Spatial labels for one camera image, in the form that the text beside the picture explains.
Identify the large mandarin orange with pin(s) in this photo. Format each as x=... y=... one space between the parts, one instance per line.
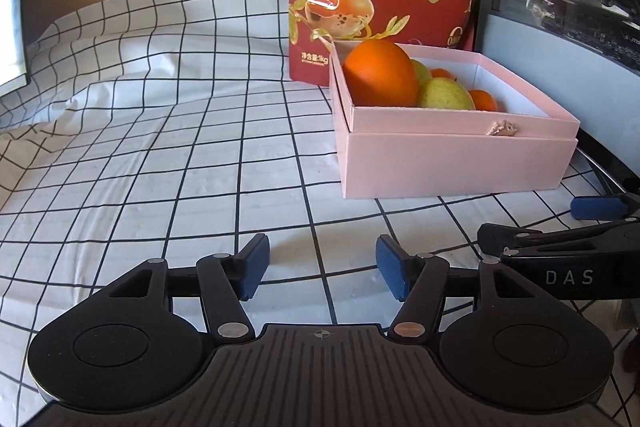
x=485 y=101

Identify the large smooth orange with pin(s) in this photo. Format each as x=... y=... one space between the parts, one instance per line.
x=381 y=74

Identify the green pear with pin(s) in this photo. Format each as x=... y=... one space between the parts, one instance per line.
x=445 y=96
x=421 y=74

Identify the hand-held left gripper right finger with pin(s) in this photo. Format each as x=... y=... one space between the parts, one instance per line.
x=392 y=267

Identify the pink cardboard box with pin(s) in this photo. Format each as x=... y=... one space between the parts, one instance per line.
x=450 y=162

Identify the glass-sided computer case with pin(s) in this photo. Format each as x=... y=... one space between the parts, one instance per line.
x=565 y=42

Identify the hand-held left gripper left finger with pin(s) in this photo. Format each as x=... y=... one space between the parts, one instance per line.
x=252 y=267

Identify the black-and-white checkered tablecloth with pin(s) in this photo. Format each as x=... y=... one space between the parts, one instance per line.
x=175 y=147

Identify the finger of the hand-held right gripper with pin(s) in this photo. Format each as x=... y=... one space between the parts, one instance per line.
x=600 y=207
x=510 y=237

